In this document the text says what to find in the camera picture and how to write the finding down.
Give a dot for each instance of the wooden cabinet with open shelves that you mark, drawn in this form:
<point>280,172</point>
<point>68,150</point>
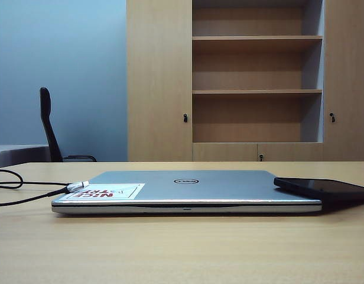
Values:
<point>158,88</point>

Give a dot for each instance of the silver Dell laptop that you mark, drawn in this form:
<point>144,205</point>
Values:
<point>217,189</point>

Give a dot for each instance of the grey background table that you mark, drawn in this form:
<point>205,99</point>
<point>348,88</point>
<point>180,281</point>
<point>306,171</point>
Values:
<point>19,155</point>

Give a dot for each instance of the white sticker with red letters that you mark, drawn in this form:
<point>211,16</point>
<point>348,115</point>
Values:
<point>123,190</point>

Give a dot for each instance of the black smartphone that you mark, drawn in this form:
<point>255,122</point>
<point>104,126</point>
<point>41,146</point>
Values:
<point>323,187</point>

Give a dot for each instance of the black office chair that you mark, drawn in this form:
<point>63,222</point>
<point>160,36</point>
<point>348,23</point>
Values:
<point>47,118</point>

